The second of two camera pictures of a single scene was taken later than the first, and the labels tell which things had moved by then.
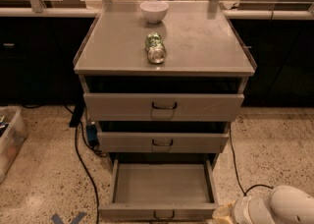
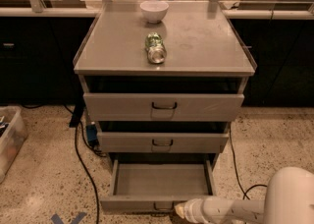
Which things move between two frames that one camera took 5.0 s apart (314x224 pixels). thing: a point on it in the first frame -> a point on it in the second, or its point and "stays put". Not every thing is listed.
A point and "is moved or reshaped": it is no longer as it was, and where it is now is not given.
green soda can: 156,49 stays put
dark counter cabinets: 37,59 stays put
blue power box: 91,134 stays put
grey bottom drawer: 160,190 is moved or reshaped
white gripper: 241,208 -> 192,208
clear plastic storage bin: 13,134 stays put
